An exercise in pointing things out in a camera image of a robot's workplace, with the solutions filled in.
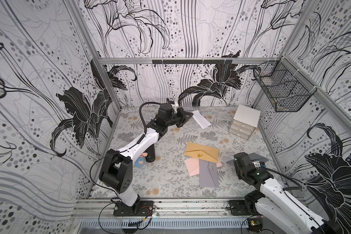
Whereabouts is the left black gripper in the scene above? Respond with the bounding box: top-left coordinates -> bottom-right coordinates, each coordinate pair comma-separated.
162,106 -> 191,127

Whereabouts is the dark grey envelope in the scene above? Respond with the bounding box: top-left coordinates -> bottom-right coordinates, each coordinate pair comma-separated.
226,153 -> 269,166

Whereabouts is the white blue-bordered letter paper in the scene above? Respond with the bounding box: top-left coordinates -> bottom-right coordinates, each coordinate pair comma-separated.
192,110 -> 211,129

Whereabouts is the yellow kraft envelope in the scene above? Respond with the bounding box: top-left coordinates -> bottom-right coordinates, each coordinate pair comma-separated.
184,142 -> 219,163

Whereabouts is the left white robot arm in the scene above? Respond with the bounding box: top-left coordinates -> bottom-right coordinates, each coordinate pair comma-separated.
98,101 -> 193,207

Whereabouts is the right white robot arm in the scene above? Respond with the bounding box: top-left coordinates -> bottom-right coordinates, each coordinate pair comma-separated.
227,152 -> 342,234

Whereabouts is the lilac grey envelope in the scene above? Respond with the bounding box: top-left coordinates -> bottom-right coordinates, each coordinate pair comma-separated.
199,160 -> 219,188

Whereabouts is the pink envelope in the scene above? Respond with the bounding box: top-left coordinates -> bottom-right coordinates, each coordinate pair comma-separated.
185,158 -> 222,176

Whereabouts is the small electronics board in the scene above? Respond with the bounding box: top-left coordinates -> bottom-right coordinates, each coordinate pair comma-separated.
247,218 -> 263,233

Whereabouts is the white mini drawer cabinet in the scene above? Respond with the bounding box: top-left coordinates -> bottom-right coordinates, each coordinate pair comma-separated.
228,104 -> 261,140

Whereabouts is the pink plush doll toy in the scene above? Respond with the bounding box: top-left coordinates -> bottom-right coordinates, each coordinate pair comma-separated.
134,152 -> 148,168

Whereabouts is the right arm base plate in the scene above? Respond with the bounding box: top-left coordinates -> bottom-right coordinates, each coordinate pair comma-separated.
226,200 -> 259,216

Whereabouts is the black bar on rail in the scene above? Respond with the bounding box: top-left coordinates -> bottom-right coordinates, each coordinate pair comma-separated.
152,59 -> 233,64

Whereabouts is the black wire mesh basket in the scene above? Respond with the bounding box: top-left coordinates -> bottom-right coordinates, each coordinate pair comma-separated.
253,58 -> 317,112

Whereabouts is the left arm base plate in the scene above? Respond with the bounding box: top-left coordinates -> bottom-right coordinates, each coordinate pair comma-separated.
113,200 -> 154,217

